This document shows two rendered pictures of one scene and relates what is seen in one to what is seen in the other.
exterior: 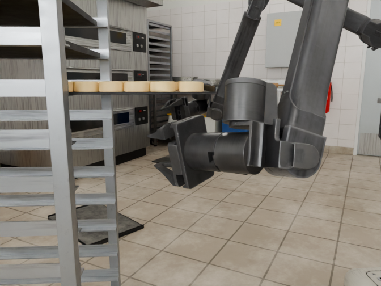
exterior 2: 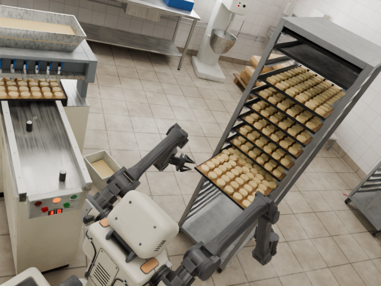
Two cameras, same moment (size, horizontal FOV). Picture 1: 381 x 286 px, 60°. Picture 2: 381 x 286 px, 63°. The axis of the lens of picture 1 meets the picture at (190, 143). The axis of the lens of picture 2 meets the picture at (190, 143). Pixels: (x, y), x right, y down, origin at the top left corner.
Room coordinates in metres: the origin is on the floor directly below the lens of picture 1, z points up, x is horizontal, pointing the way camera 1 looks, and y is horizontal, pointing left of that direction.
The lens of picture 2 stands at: (1.25, -1.28, 2.09)
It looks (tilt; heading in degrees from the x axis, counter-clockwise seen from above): 35 degrees down; 120
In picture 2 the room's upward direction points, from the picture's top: 23 degrees clockwise
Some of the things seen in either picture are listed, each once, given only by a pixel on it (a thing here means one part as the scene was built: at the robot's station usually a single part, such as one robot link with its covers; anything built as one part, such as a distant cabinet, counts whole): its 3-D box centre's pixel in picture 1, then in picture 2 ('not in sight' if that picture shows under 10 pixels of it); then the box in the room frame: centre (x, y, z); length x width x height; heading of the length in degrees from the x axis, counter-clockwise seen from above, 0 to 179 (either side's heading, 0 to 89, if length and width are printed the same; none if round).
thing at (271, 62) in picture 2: not in sight; (290, 57); (0.60, 0.54, 1.59); 0.64 x 0.03 x 0.03; 93
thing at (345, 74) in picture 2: not in sight; (327, 61); (0.80, 0.56, 1.68); 0.60 x 0.40 x 0.02; 93
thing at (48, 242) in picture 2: not in sight; (39, 190); (0.01, -0.62, 0.45); 0.70 x 0.34 x 0.90; 164
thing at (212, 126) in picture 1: (210, 122); not in sight; (4.79, -0.28, 0.36); 0.46 x 0.38 x 0.26; 152
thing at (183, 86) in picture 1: (191, 87); (204, 168); (0.67, 0.00, 0.96); 0.05 x 0.05 x 0.02
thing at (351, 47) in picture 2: not in sight; (265, 158); (0.80, 0.55, 0.93); 0.64 x 0.51 x 1.78; 93
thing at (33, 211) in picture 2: not in sight; (55, 202); (0.36, -0.72, 0.77); 0.24 x 0.04 x 0.14; 74
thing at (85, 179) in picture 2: not in sight; (48, 78); (-0.55, -0.31, 0.87); 2.01 x 0.03 x 0.07; 164
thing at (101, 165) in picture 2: not in sight; (102, 169); (-0.24, 0.07, 0.08); 0.30 x 0.22 x 0.16; 179
